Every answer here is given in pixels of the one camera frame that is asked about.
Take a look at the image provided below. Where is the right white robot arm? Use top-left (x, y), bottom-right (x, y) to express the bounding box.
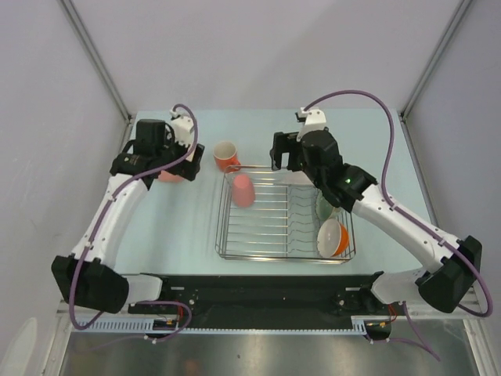
top-left (270, 129), bottom-right (481, 314)

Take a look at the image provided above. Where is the green ceramic bowl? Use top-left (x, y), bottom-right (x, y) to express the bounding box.
top-left (315, 191), bottom-right (343, 222)

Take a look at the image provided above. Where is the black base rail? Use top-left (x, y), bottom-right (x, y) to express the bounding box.
top-left (128, 273), bottom-right (384, 330)

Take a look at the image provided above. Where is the pink plastic cup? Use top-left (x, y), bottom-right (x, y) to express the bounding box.
top-left (232, 174), bottom-right (255, 208)

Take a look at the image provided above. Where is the aluminium frame profile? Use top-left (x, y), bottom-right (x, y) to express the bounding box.
top-left (74, 291), bottom-right (482, 320)

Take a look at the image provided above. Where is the white ceramic plate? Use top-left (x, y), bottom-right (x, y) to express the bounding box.
top-left (289, 172), bottom-right (313, 186)

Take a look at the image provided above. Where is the orange and white bowl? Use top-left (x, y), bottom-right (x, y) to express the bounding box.
top-left (317, 219), bottom-right (349, 259)

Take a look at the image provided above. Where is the beige pink floral plate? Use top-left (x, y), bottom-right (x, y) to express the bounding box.
top-left (157, 171), bottom-right (184, 183)

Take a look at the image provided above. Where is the purple cable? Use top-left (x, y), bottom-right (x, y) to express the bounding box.
top-left (303, 89), bottom-right (494, 317)
top-left (68, 103), bottom-right (199, 331)

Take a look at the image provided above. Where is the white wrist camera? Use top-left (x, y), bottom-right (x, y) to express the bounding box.
top-left (296, 107), bottom-right (326, 142)
top-left (170, 110), bottom-right (194, 148)

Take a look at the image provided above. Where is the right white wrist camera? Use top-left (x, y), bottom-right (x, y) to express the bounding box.
top-left (296, 107), bottom-right (326, 142)

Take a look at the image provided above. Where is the chrome wire dish rack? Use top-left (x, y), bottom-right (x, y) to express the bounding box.
top-left (215, 165), bottom-right (356, 264)

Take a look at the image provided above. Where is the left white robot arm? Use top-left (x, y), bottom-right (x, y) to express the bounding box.
top-left (51, 113), bottom-right (204, 313)

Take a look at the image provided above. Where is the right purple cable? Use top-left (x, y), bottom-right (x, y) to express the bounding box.
top-left (303, 89), bottom-right (494, 317)

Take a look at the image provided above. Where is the orange ceramic mug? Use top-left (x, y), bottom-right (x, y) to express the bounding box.
top-left (213, 141), bottom-right (241, 173)

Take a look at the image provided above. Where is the white slotted cable duct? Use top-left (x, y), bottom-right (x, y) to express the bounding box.
top-left (83, 317), bottom-right (390, 336)

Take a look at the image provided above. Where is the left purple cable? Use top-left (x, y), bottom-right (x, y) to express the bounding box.
top-left (68, 103), bottom-right (199, 331)

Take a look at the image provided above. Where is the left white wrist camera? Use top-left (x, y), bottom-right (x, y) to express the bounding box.
top-left (170, 110), bottom-right (194, 148)

